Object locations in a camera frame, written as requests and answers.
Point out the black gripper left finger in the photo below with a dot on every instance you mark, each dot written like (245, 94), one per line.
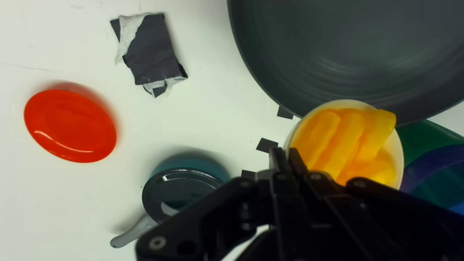
(280, 188)

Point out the green plastic cup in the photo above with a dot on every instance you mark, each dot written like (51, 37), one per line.
(430, 137)

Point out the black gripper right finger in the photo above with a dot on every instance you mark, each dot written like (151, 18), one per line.
(302, 174)

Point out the teal toy pan with lid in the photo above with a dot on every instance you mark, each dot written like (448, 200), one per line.
(183, 181)

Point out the yellow toy pasta piece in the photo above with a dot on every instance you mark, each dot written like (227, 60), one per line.
(379, 130)
(317, 137)
(375, 171)
(348, 142)

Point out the small black tape piece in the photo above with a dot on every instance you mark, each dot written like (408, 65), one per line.
(285, 111)

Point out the red round plastic lid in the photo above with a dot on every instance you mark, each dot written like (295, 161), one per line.
(70, 123)

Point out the dark grey round plate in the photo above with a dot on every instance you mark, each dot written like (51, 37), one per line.
(348, 52)

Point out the blue plastic cup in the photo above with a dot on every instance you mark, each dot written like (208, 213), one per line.
(440, 178)

